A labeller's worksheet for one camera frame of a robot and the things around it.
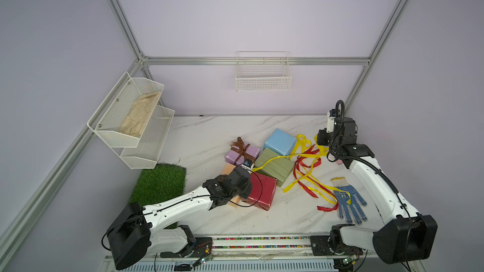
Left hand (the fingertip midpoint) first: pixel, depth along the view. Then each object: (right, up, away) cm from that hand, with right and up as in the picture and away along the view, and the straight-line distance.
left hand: (246, 183), depth 82 cm
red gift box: (+7, -3, 0) cm, 8 cm away
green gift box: (+16, +5, +9) cm, 19 cm away
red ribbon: (+26, -1, +11) cm, 28 cm away
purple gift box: (-7, +11, +12) cm, 18 cm away
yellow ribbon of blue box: (+29, +18, -9) cm, 35 cm away
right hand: (+35, +22, +1) cm, 41 cm away
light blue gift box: (+19, +17, +19) cm, 32 cm away
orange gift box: (-5, -8, -1) cm, 9 cm away
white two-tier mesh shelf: (-47, +27, -5) cm, 55 cm away
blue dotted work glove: (+46, -7, +5) cm, 47 cm away
